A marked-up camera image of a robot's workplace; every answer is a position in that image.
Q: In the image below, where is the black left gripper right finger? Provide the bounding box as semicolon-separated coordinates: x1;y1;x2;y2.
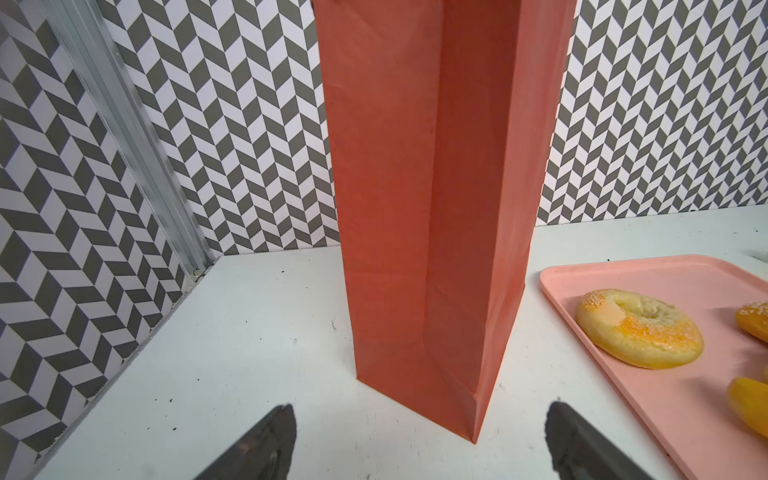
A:
544;401;652;480

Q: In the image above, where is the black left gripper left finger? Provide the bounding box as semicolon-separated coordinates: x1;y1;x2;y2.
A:
195;404;297;480

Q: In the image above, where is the sugared ring donut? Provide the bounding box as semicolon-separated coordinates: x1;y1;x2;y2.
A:
575;289;704;370

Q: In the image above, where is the round sugared bun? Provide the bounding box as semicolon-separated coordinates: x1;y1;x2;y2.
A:
735;301;768;343

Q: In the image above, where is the red paper bag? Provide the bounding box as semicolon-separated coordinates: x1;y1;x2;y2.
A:
313;1;575;441

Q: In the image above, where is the pink plastic tray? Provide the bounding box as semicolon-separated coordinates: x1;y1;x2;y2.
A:
540;255;767;479

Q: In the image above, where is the orange glazed pastry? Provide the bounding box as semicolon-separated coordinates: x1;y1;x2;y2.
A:
727;377;767;437

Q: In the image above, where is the aluminium corner post left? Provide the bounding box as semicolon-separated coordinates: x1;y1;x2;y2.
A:
42;1;215;283

